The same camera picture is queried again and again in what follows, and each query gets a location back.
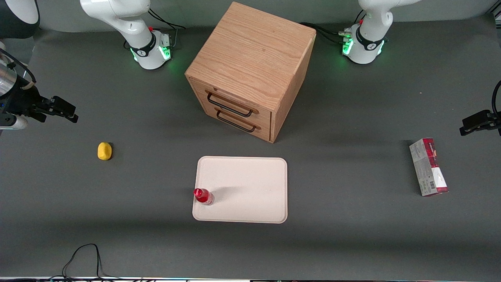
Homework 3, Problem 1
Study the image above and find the black right arm base cable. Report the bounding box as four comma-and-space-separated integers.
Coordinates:
148, 6, 187, 49

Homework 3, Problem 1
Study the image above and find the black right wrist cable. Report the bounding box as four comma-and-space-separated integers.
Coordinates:
0, 49, 37, 89

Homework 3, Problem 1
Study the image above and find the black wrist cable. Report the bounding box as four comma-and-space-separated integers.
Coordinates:
0, 49, 37, 89
492, 80, 501, 118

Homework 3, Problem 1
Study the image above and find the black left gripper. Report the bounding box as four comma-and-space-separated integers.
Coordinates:
460, 110, 501, 137

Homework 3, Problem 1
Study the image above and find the red grey carton box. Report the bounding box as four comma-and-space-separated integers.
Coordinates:
409, 137, 449, 197

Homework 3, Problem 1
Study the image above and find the wooden drawer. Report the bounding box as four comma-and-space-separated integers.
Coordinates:
189, 78, 272, 126
198, 102, 272, 142

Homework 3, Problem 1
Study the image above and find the red coke bottle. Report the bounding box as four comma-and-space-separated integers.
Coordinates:
193, 188, 215, 206

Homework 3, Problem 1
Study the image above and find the black metal drawer handle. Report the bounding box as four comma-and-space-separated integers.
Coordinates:
216, 110, 257, 133
207, 92, 254, 118

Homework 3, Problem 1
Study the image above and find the yellow lemon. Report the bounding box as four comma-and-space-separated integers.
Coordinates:
97, 142, 113, 161

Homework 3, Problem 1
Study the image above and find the grey table mat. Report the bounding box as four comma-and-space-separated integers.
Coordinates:
0, 16, 501, 279

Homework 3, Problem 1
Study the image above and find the wooden drawer cabinet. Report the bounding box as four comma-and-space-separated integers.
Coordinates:
185, 2, 317, 144

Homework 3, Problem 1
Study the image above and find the thin black looped cable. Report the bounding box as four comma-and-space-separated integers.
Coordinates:
49, 243, 118, 282

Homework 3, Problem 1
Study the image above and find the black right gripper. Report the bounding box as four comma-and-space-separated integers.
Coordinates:
0, 84, 79, 123

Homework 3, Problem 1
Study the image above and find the thick black left arm base cable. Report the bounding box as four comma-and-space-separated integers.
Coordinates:
299, 22, 350, 44

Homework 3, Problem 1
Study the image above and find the cream plastic tray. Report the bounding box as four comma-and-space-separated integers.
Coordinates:
192, 156, 288, 224

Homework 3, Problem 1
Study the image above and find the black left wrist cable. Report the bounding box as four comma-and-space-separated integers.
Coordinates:
492, 80, 501, 118

